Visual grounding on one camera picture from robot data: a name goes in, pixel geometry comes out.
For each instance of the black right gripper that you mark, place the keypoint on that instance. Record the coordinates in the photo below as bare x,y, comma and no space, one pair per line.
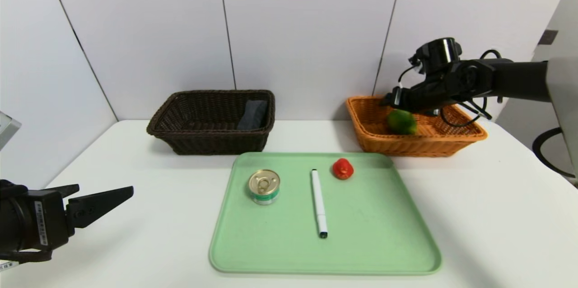
398,96

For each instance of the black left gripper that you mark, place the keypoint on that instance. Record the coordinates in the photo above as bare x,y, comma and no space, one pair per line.
46,218

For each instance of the green citrus fruit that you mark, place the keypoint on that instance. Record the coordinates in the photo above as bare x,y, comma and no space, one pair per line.
402,122

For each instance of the white marker pen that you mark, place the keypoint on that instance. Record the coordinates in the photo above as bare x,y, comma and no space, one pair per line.
318,202

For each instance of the grey sock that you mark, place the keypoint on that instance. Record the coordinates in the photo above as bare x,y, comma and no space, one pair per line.
253,115

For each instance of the teal cat food can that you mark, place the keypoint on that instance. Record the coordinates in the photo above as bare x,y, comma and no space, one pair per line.
264,186

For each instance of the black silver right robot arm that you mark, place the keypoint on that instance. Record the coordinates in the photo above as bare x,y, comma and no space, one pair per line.
519,78

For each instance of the orange wicker basket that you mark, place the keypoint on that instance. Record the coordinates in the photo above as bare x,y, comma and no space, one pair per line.
406,143

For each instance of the dark brown wicker basket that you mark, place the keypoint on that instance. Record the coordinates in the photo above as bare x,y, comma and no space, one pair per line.
198,121

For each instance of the small red strawberry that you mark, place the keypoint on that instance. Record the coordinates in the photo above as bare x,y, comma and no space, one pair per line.
343,169

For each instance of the light green plastic tray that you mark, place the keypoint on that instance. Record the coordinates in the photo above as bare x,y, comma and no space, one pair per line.
370,225

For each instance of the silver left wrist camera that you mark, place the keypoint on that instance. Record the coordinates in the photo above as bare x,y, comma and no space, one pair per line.
8,130

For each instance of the dark wall plate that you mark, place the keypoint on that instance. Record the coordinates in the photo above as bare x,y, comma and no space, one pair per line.
547,37

